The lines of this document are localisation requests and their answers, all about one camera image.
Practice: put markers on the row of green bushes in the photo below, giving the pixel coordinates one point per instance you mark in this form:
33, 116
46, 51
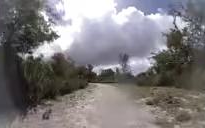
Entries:
56, 76

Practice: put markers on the distant trees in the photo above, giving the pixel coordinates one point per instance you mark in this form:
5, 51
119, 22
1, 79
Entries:
113, 71

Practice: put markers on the pale stony dirt path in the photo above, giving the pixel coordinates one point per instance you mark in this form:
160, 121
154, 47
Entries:
111, 110

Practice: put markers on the tall green tree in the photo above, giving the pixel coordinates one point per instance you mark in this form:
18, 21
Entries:
20, 30

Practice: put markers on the dry grass verge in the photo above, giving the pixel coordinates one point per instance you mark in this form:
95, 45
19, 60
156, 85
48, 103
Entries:
180, 105

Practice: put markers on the green bushes and trees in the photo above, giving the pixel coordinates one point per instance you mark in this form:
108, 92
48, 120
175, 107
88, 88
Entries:
183, 63

